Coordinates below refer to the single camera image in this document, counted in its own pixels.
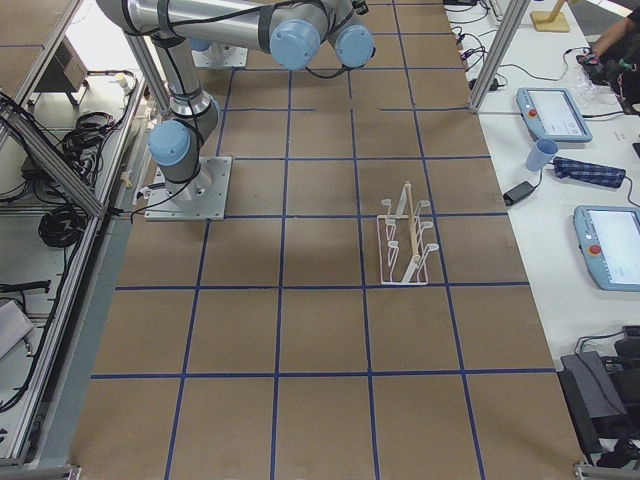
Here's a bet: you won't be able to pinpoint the upper teach pendant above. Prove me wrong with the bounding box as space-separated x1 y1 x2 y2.
516 87 593 143

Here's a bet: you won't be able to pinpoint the blue cup on desk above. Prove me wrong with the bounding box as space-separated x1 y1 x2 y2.
525 138 559 172

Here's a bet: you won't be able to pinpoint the aluminium frame post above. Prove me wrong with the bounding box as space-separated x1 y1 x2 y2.
469 0 529 113

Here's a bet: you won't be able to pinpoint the wooden stand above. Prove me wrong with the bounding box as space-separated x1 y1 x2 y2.
529 0 570 33

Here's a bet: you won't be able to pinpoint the seated person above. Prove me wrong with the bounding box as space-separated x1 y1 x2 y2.
576 8 639 105

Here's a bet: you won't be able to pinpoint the grey box under bench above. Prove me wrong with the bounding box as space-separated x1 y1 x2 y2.
34 37 88 106

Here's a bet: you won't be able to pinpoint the diagonal aluminium frame bar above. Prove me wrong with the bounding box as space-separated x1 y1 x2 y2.
1 92 106 217

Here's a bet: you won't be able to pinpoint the white wire cup rack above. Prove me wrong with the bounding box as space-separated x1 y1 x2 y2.
376 181 439 286

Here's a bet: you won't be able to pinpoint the teach pendant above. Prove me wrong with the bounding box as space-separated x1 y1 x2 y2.
573 205 639 292
516 87 593 143

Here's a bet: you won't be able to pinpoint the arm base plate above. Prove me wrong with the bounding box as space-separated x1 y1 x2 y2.
192 46 248 70
144 157 232 221

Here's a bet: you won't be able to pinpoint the coiled black cables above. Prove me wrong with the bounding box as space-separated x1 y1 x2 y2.
38 205 87 250

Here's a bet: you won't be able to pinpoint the lower teach pendant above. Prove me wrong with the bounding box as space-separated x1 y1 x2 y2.
573 205 639 292

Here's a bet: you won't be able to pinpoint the black power adapter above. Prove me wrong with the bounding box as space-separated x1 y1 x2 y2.
502 181 536 207

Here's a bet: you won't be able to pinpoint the blue plaid cloth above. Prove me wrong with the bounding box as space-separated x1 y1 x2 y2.
552 157 626 189

